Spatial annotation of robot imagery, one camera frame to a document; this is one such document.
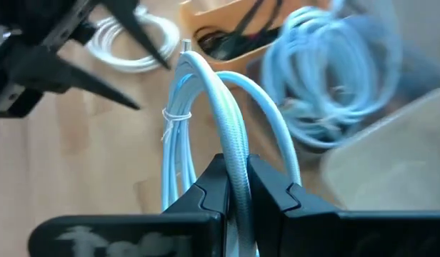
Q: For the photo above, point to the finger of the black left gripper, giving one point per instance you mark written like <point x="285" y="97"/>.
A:
<point x="134" y="25"/>
<point x="63" y="75"/>

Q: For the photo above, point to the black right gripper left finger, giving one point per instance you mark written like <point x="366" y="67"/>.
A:
<point x="191" y="214"/>

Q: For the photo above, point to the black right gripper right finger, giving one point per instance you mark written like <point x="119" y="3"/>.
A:
<point x="313" y="232"/>

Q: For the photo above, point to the orange plastic bin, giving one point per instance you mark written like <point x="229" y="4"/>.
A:
<point x="191" y="18"/>

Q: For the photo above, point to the light grey plastic bin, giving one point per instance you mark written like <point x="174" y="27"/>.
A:
<point x="391" y="160"/>

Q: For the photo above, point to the dark grey plastic bin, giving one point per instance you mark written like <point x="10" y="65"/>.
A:
<point x="423" y="75"/>

